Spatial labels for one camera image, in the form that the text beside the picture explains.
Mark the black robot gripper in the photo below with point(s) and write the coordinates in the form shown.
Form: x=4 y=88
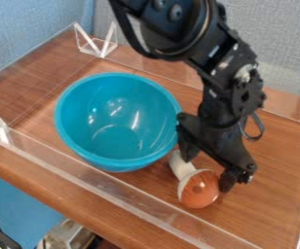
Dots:
x=219 y=141

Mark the brown and white toy mushroom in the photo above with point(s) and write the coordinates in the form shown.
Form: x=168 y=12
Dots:
x=198 y=184

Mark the blue plastic bowl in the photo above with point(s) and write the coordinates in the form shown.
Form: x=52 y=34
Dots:
x=115 y=119

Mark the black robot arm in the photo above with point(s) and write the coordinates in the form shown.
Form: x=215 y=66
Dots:
x=186 y=30

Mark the white power strip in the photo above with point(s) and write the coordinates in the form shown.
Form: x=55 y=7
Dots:
x=67 y=235

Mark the clear acrylic table barrier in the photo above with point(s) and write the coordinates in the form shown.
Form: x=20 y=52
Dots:
x=130 y=207

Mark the clear acrylic corner bracket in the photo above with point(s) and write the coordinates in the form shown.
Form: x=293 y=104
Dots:
x=95 y=46

